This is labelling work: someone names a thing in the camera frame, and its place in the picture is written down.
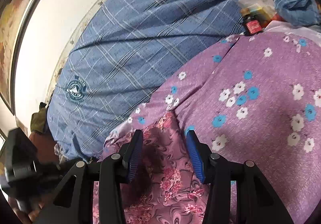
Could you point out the framed wall picture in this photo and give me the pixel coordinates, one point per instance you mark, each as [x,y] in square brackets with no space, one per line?
[13,20]

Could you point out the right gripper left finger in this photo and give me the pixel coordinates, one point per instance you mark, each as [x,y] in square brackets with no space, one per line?
[72,200]

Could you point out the dark red headboard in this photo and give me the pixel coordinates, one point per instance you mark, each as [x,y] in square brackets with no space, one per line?
[45,147]

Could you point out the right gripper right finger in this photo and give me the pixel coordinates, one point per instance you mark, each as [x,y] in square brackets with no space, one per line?
[238,192]

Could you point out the olive green cloth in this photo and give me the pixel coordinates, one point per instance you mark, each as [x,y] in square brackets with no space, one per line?
[38,121]

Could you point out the blue plaid blanket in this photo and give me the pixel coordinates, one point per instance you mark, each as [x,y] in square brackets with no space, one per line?
[126,52]

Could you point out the maroon pink floral garment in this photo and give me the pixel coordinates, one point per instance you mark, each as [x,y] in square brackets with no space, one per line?
[165,189]

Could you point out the small red labelled bottle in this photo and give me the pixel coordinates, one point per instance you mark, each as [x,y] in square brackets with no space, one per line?
[250,23]

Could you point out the purple flowered bed sheet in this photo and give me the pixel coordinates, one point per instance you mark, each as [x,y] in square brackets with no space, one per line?
[262,94]

